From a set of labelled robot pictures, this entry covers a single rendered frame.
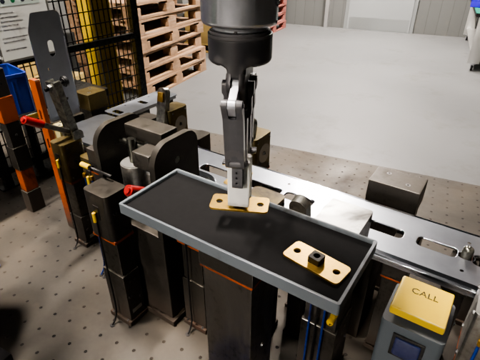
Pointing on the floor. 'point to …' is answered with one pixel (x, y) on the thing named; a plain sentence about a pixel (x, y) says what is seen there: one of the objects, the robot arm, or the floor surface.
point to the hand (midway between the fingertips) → (240, 180)
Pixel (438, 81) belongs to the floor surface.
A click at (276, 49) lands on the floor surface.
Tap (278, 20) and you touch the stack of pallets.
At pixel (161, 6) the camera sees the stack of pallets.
